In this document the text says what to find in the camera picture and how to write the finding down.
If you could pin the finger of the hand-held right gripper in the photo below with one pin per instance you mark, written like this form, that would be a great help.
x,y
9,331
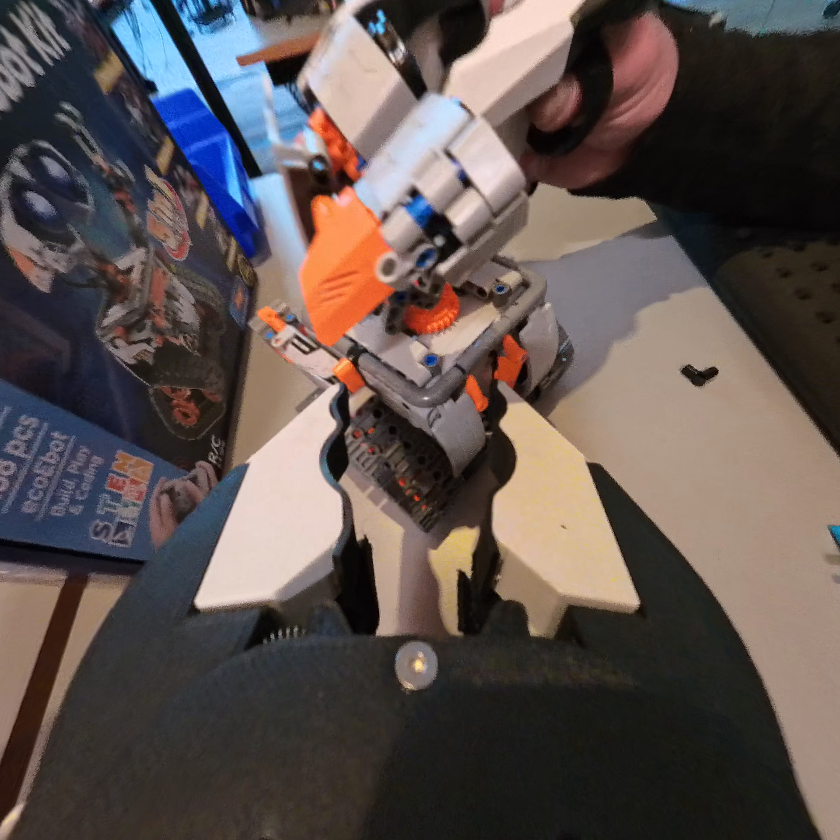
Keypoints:
x,y
519,59
361,79

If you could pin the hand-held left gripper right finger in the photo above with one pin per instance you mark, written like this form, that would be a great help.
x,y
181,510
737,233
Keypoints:
x,y
565,525

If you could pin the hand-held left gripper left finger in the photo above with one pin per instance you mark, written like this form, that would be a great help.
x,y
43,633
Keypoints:
x,y
276,525

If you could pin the grey orange toy robot arm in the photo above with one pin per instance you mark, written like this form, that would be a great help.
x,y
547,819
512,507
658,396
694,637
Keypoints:
x,y
335,145
433,171

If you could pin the grey orange tracked toy robot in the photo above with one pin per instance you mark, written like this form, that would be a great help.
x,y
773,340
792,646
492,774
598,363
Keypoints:
x,y
420,420

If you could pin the person's right forearm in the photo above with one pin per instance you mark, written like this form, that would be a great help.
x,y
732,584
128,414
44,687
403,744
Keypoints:
x,y
748,118

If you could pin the person's right hand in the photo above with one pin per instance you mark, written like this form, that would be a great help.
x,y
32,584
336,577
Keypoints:
x,y
643,92

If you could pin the black metal beam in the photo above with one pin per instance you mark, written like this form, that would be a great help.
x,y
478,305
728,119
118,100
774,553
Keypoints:
x,y
197,79

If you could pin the blue plastic bin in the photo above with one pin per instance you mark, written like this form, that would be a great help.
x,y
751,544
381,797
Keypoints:
x,y
210,158

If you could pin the black angled connector pin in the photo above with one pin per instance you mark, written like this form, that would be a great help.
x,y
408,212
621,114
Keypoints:
x,y
700,374

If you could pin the blue plastic brick separator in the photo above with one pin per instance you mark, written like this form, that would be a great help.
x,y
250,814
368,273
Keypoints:
x,y
835,536

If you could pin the black perforated foam mat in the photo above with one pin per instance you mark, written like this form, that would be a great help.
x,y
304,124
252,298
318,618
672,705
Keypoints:
x,y
788,315

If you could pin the blue robot kit box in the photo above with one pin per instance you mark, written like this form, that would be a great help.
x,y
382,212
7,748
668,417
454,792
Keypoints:
x,y
105,263

